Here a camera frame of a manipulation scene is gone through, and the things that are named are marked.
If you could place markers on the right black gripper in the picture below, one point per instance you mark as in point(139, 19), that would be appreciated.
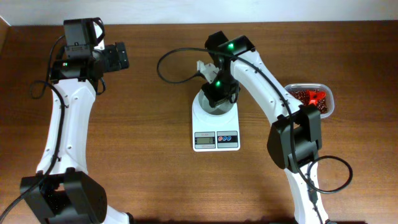
point(217, 98)

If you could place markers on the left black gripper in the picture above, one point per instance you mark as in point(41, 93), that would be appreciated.
point(121, 56)

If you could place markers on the white bowl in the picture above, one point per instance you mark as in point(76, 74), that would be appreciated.
point(217, 110)

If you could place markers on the orange measuring scoop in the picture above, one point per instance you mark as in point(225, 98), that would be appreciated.
point(315, 96)

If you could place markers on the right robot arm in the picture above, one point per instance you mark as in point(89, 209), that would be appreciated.
point(295, 137)

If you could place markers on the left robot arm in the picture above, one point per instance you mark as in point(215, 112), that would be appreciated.
point(61, 191)

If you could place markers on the white digital kitchen scale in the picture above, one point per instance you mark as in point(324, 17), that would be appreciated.
point(212, 133)

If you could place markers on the red beans in container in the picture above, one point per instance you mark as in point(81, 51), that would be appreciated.
point(302, 96)

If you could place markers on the clear plastic container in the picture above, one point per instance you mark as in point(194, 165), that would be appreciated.
point(315, 86)

